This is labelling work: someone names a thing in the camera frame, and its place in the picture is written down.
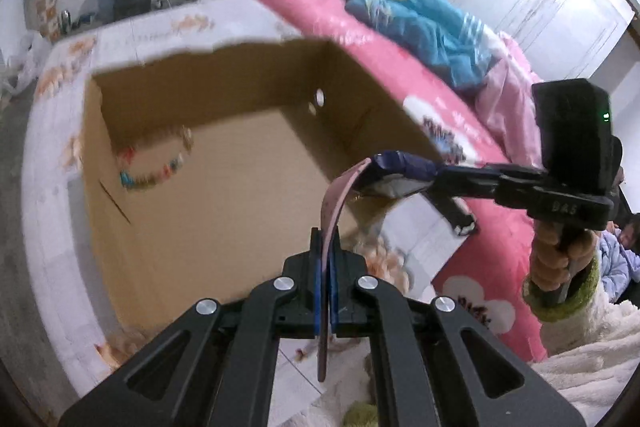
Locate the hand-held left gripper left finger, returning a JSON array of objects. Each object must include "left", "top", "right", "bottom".
[{"left": 59, "top": 227, "right": 328, "bottom": 427}]

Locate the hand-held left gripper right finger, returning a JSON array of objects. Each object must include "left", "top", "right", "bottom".
[{"left": 327, "top": 227, "right": 586, "bottom": 427}]

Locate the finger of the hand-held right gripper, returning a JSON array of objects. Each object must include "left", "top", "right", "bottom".
[
  {"left": 372, "top": 150, "right": 501, "bottom": 195},
  {"left": 432, "top": 179, "right": 478, "bottom": 237}
]

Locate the pink leather strap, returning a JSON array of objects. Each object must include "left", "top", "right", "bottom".
[{"left": 316, "top": 158, "right": 373, "bottom": 383}]

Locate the brown cardboard box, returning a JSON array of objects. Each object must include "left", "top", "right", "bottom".
[{"left": 80, "top": 38, "right": 446, "bottom": 335}]

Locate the person's right forearm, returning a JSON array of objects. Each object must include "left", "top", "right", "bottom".
[{"left": 522, "top": 257, "right": 640, "bottom": 423}]

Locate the person's right hand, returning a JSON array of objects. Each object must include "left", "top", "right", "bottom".
[{"left": 527, "top": 221, "right": 601, "bottom": 295}]

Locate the light pink blanket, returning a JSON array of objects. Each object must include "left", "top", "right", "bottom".
[{"left": 475, "top": 32, "right": 546, "bottom": 170}]

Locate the pink printed bed cover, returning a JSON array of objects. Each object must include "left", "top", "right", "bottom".
[{"left": 230, "top": 0, "right": 548, "bottom": 363}]

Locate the blue printed blanket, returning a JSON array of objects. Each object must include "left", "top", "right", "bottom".
[{"left": 345, "top": 0, "right": 503, "bottom": 90}]

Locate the colourful bead bracelet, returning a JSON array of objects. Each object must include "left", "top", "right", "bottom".
[{"left": 117, "top": 125, "right": 194, "bottom": 192}]

